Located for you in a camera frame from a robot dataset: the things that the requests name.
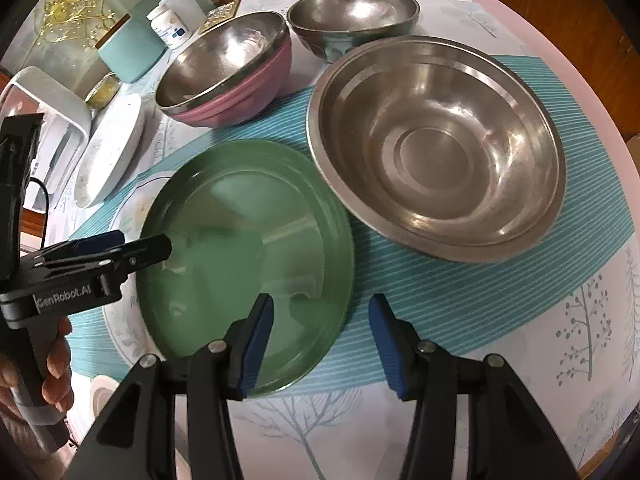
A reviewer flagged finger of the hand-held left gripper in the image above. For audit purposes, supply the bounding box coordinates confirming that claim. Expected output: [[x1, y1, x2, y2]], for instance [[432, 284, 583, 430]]
[[30, 230, 127, 262], [35, 234, 173, 288]]

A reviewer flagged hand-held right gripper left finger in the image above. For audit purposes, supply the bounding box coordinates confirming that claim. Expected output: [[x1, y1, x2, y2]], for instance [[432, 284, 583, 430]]
[[62, 292, 276, 480]]

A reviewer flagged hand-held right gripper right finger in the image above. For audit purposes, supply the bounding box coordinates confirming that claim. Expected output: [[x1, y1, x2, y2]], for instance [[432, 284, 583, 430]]
[[368, 294, 581, 480]]

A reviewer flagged green plate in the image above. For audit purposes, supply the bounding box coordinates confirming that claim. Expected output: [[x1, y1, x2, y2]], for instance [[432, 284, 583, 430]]
[[136, 139, 356, 401]]

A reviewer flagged large steel bowl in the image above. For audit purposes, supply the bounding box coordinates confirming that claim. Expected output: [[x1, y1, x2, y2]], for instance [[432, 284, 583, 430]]
[[306, 36, 567, 265]]

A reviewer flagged pink steel bowl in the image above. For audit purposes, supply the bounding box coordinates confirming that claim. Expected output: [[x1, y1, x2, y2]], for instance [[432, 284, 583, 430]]
[[155, 11, 293, 128]]

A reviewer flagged person's left hand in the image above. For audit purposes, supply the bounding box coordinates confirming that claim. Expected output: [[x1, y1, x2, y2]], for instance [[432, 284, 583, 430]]
[[0, 317, 75, 413]]

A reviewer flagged glass jar with yellow contents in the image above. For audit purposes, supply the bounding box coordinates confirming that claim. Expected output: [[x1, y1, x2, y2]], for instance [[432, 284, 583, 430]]
[[84, 72, 122, 110]]

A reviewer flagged white appliance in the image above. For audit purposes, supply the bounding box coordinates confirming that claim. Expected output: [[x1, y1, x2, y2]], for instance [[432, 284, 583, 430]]
[[0, 66, 93, 213]]

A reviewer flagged printed tablecloth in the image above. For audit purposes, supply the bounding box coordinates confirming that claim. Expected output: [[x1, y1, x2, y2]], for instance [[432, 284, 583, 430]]
[[47, 0, 640, 480]]

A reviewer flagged teal container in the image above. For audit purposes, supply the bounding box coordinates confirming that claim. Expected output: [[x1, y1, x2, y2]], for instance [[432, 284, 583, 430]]
[[97, 20, 168, 85]]

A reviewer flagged white pill bottle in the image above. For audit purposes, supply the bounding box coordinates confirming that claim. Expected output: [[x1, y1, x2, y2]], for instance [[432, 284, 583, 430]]
[[146, 4, 192, 51]]

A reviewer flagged gold patterned coaster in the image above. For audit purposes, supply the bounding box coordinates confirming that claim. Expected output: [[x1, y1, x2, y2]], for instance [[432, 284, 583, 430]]
[[199, 1, 241, 36]]

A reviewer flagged clear squeeze bottle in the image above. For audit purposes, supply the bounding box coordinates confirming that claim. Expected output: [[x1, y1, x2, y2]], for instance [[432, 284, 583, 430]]
[[124, 0, 207, 28]]

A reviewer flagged dark steel bowl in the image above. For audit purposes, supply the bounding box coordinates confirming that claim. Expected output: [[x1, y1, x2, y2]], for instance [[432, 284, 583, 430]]
[[286, 0, 420, 63]]

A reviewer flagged wooden cabinet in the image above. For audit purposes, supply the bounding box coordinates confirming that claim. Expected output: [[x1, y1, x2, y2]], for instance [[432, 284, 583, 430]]
[[492, 0, 640, 146]]

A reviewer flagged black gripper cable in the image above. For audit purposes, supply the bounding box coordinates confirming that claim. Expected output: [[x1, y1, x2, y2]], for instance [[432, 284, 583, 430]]
[[25, 177, 51, 253]]

